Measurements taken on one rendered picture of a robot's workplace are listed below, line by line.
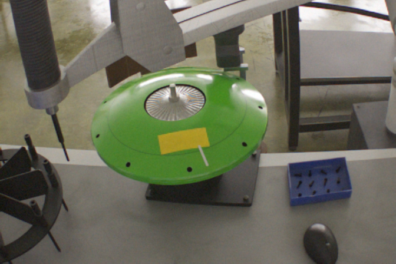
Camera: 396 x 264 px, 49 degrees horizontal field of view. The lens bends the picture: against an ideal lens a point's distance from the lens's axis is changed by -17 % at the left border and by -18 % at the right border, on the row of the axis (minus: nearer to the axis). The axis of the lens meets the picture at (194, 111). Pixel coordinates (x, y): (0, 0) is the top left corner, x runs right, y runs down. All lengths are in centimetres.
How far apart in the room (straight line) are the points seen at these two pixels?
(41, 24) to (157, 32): 11
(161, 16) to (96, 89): 257
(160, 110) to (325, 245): 38
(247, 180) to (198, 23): 53
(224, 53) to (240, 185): 25
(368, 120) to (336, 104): 149
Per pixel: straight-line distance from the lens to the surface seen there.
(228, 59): 97
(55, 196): 91
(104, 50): 47
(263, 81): 287
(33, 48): 44
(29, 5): 42
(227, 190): 95
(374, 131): 121
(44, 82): 46
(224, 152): 80
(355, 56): 264
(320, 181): 97
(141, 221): 93
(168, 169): 79
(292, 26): 203
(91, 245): 91
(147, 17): 44
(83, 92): 300
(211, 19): 48
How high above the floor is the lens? 160
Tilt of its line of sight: 37 degrees down
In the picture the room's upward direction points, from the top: 7 degrees counter-clockwise
